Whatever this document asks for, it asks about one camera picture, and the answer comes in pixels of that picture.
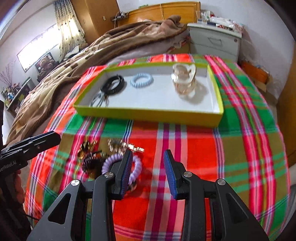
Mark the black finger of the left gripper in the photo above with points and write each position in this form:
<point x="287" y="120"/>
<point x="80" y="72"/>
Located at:
<point x="30" y="147"/>

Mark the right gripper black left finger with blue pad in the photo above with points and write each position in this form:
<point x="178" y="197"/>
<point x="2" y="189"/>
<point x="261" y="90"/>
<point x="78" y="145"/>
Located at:
<point x="65" y="219"/>

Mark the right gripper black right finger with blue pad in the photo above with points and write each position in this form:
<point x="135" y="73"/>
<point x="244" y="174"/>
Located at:
<point x="231" y="219"/>

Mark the clear pink hair claw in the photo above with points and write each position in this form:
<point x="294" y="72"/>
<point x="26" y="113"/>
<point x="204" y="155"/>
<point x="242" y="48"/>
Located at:
<point x="183" y="78"/>

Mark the brown fleece blanket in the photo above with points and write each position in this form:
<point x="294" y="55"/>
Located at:
<point x="38" y="104"/>

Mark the colourful plaid tablecloth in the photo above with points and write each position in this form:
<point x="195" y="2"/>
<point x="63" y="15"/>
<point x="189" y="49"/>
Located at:
<point x="246" y="149"/>

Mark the teddy bear picture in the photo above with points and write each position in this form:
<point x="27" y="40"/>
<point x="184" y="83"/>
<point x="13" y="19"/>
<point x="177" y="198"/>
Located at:
<point x="46" y="63"/>

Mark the dotted curtain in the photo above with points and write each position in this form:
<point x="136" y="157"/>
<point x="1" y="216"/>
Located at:
<point x="71" y="32"/>

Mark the green shallow cardboard box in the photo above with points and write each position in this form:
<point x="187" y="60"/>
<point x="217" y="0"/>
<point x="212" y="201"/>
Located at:
<point x="149" y="95"/>

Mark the wooden door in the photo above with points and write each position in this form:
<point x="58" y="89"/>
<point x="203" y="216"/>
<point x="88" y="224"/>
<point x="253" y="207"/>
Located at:
<point x="286" y="114"/>

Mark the wooden wardrobe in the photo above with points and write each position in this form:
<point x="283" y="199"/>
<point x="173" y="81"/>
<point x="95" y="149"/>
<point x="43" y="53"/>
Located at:
<point x="95" y="16"/>

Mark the orange storage box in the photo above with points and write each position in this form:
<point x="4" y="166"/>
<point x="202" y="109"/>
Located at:
<point x="254" y="72"/>

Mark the white bedside cabinet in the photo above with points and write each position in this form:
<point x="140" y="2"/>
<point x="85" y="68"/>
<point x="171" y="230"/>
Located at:
<point x="210" y="40"/>

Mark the drinking glass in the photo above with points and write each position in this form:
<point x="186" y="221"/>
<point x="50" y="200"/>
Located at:
<point x="205" y="17"/>

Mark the wooden headboard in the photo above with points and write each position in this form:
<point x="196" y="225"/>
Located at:
<point x="189" y="11"/>

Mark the gold chain hair clip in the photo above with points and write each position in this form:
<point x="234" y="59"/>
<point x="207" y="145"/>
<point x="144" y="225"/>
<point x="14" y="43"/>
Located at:
<point x="119" y="146"/>

